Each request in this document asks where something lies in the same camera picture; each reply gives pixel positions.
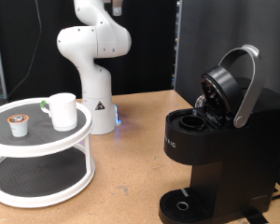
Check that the orange rimmed white coffee pod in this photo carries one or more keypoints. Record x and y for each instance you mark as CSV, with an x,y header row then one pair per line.
x,y
18,127

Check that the black Keurig coffee machine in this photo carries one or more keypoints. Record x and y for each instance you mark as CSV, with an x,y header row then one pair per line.
x,y
239,161

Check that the perforated metal upright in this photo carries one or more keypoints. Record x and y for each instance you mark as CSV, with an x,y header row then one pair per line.
x,y
176,46

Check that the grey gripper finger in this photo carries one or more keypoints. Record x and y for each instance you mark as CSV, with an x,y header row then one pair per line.
x,y
117,9

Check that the white two-tier turntable stand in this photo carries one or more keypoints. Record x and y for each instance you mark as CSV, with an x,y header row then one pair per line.
x,y
37,124

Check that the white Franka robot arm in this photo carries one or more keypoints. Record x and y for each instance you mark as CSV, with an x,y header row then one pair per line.
x,y
95,81

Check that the grey partition panel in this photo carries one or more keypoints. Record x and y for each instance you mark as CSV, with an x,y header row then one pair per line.
x,y
214,31

